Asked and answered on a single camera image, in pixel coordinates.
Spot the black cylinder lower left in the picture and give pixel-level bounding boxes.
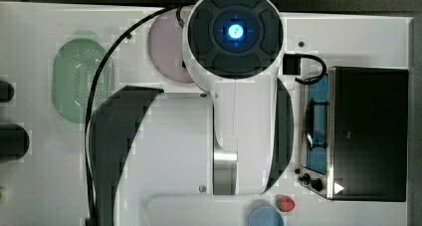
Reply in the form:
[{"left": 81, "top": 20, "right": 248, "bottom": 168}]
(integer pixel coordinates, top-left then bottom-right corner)
[{"left": 0, "top": 123, "right": 30, "bottom": 163}]

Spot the black cylinder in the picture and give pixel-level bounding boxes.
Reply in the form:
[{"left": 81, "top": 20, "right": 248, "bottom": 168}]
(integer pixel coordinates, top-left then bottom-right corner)
[
  {"left": 0, "top": 123, "right": 30, "bottom": 163},
  {"left": 0, "top": 81, "right": 15, "bottom": 103}
]

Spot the small black camera box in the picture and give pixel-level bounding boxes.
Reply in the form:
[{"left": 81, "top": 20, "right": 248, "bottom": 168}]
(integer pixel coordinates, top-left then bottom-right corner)
[{"left": 283, "top": 54, "right": 327, "bottom": 85}]

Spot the black cylinder upper left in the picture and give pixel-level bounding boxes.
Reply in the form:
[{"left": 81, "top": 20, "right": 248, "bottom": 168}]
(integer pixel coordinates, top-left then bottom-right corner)
[{"left": 0, "top": 81, "right": 15, "bottom": 103}]

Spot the pale pink round plate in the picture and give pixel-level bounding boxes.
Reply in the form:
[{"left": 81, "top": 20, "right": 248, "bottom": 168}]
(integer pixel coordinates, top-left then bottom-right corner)
[{"left": 147, "top": 10, "right": 193, "bottom": 84}]

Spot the blue cup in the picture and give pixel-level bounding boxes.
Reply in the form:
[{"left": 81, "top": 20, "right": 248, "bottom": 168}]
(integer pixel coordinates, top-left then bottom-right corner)
[{"left": 248, "top": 200, "right": 285, "bottom": 226}]

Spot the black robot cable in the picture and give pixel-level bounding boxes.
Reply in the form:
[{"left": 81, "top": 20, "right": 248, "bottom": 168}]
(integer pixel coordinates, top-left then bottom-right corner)
[{"left": 84, "top": 5, "right": 187, "bottom": 226}]

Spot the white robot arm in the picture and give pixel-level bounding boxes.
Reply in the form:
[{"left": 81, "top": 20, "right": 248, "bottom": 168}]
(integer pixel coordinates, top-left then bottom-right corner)
[{"left": 86, "top": 0, "right": 293, "bottom": 226}]

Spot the red strawberry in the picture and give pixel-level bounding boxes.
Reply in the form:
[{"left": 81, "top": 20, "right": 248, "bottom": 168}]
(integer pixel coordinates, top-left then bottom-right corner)
[{"left": 276, "top": 195, "right": 296, "bottom": 212}]

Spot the black toaster oven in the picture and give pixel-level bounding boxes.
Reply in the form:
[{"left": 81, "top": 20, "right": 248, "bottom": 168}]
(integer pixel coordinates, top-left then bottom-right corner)
[{"left": 297, "top": 67, "right": 409, "bottom": 202}]

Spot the green perforated colander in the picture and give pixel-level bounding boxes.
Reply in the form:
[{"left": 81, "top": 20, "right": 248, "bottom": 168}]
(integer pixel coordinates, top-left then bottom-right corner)
[{"left": 52, "top": 39, "right": 106, "bottom": 123}]

